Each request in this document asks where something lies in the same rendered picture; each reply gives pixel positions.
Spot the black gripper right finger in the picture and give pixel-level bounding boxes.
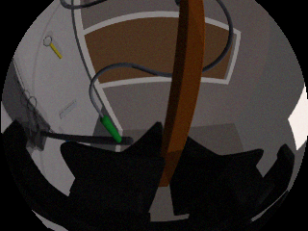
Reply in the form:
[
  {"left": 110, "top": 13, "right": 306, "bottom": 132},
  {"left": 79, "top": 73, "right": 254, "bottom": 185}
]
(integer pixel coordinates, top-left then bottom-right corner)
[{"left": 169, "top": 136, "right": 265, "bottom": 216}]

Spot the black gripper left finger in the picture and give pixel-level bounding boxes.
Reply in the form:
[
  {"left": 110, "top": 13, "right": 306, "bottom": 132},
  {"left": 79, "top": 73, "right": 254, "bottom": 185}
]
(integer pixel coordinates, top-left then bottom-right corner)
[{"left": 61, "top": 122, "right": 166, "bottom": 212}]

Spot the orange handle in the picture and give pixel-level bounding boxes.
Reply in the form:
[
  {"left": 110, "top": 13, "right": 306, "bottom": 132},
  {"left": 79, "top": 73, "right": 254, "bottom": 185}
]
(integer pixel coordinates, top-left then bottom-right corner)
[{"left": 159, "top": 0, "right": 205, "bottom": 188}]

